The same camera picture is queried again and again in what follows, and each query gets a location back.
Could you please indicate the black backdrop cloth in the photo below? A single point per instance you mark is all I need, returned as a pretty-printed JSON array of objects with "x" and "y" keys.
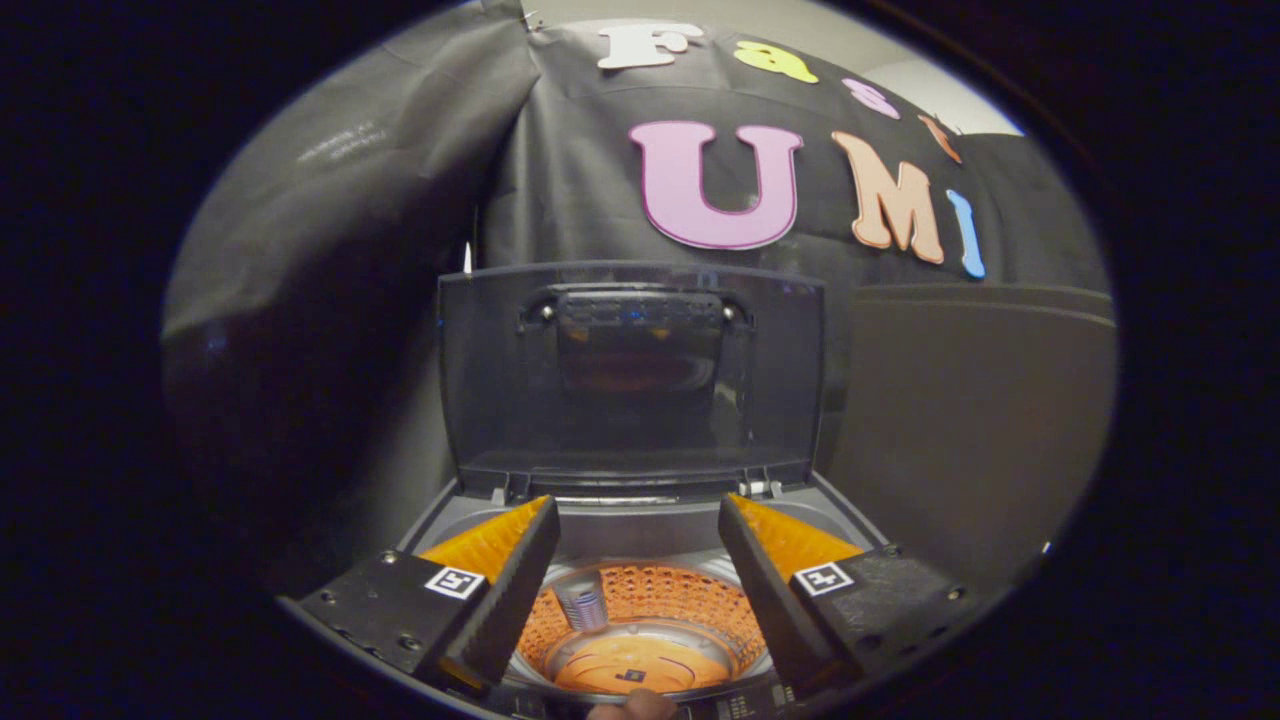
[{"x": 330, "y": 250}]

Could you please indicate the white cabinet with dark top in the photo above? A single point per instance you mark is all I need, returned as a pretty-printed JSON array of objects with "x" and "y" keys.
[{"x": 970, "y": 420}]

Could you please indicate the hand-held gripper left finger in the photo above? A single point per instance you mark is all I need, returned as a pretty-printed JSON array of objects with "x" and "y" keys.
[{"x": 510, "y": 600}]

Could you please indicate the orange shirt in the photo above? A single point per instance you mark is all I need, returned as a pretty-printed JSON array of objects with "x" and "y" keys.
[{"x": 600, "y": 667}]

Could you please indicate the grey washing machine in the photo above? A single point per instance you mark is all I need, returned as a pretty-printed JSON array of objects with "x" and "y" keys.
[{"x": 640, "y": 522}]

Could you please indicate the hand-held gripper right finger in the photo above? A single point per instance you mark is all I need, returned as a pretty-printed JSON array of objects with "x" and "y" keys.
[{"x": 770, "y": 600}]

